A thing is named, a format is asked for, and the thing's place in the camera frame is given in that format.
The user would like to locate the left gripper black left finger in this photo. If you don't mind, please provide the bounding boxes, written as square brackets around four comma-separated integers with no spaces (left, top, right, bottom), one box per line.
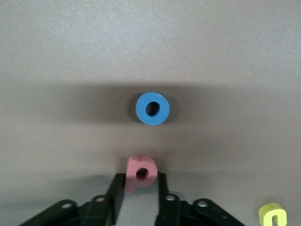
[18,173,126,226]

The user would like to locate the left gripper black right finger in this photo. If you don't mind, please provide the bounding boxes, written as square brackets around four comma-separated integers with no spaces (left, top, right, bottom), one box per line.
[154,173,245,226]

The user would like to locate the pink foam letter d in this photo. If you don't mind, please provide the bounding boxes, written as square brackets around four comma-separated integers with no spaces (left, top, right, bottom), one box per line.
[124,154,158,194]

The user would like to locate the blue foam letter o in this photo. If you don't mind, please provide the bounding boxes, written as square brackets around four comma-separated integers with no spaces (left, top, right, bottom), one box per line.
[135,91,170,126]

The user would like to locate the yellow foam letter u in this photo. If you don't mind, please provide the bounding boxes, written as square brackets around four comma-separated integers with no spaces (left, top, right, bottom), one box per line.
[258,203,287,226]

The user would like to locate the brown table cover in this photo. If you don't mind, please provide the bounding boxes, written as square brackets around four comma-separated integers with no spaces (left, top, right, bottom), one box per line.
[0,0,301,226]

